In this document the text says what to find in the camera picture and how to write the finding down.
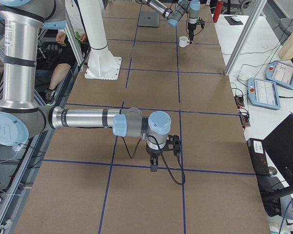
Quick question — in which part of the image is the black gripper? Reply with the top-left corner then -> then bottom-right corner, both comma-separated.
146,146 -> 163,172
188,29 -> 194,44

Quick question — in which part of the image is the white plastic cup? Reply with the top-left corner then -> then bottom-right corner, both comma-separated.
179,36 -> 190,48

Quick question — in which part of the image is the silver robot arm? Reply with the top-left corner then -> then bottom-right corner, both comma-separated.
0,0 -> 171,172
136,0 -> 205,43

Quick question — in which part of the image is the grey closed laptop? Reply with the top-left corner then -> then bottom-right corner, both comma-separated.
138,11 -> 160,28

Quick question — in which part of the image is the red cylinder bottle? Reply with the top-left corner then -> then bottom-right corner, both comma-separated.
213,0 -> 224,23

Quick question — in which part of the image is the orange black usb hub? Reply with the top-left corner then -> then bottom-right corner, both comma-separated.
234,96 -> 245,108

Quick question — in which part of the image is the blue teach pendant near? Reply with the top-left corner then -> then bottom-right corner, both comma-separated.
248,78 -> 281,110

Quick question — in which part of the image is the blue teach pendant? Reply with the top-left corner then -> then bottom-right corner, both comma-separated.
248,78 -> 281,110
266,61 -> 293,89

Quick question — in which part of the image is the blue teach pendant far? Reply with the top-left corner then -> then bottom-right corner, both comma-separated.
266,61 -> 293,89

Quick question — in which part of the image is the black box device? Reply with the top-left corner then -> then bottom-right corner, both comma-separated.
247,138 -> 277,177

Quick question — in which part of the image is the seated person in white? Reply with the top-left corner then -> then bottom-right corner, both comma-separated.
43,0 -> 87,106

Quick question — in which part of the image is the black monitor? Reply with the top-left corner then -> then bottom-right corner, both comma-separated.
263,114 -> 293,184

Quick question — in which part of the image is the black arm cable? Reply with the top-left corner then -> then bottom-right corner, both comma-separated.
122,135 -> 186,186
185,12 -> 206,37

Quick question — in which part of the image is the aluminium frame post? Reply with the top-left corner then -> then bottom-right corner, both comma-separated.
224,0 -> 267,76

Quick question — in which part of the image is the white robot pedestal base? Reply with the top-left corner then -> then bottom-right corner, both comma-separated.
78,0 -> 122,80

